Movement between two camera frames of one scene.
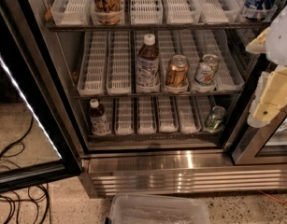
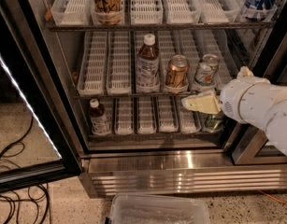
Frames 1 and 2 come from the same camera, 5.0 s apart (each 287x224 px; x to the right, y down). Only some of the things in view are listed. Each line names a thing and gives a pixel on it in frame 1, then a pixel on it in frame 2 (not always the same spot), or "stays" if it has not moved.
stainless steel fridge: x=156 y=83 stays
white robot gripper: x=281 y=37 to x=233 y=97
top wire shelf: x=158 y=27 stays
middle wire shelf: x=156 y=95 stays
